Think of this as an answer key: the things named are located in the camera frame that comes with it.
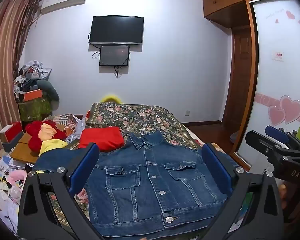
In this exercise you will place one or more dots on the yellow cloth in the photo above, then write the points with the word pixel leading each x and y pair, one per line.
pixel 52 146

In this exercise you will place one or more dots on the blue denim jacket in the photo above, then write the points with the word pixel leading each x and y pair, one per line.
pixel 150 180

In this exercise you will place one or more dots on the orange box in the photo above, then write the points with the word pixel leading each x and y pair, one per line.
pixel 33 95

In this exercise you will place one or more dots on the pile of papers and books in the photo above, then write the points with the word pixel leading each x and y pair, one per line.
pixel 3 180

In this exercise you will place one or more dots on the pale lilac cloth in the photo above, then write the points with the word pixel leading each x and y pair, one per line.
pixel 77 130

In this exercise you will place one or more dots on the person's right hand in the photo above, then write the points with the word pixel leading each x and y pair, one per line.
pixel 283 195

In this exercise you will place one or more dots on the red box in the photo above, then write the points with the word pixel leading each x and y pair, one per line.
pixel 11 131

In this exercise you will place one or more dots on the brown wooden door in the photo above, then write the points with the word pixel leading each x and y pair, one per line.
pixel 237 80

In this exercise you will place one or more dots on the folded red garment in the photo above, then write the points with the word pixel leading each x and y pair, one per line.
pixel 102 137

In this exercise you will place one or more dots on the yellow round object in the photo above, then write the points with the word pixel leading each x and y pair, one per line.
pixel 110 98

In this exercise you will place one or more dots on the red plush toy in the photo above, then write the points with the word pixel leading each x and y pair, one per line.
pixel 43 132

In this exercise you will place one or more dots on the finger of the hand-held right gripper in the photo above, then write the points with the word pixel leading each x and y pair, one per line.
pixel 262 145
pixel 277 133

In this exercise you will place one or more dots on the white wall socket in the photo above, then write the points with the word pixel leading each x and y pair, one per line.
pixel 187 112

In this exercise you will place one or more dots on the leaf print bedding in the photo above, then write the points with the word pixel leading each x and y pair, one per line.
pixel 62 122

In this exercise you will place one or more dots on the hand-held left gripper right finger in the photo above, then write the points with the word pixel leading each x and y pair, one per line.
pixel 215 166

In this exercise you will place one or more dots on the pink heart stickers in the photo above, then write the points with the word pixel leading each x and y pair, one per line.
pixel 286 110

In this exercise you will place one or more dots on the pink soft toy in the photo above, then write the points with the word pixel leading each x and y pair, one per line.
pixel 17 177

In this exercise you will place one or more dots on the dark grey pillow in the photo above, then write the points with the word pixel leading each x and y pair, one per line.
pixel 50 88

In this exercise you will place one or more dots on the large black wall television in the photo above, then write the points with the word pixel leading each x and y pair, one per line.
pixel 116 30

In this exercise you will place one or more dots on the tan wooden board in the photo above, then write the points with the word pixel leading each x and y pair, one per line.
pixel 23 151

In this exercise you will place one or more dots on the brown striped curtain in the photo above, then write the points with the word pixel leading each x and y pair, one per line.
pixel 8 55

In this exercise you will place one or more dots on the wooden wardrobe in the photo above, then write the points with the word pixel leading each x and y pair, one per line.
pixel 270 42

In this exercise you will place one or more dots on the small black wall monitor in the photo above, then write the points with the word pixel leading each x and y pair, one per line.
pixel 114 55

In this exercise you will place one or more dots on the pile of mixed clothes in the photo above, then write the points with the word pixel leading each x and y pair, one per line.
pixel 32 76

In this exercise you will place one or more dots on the dark floral bed blanket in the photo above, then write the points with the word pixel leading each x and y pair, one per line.
pixel 145 117

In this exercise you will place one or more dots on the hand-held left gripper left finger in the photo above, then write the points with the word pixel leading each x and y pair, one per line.
pixel 84 165

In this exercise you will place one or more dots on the white air conditioner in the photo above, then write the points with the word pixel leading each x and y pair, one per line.
pixel 63 1

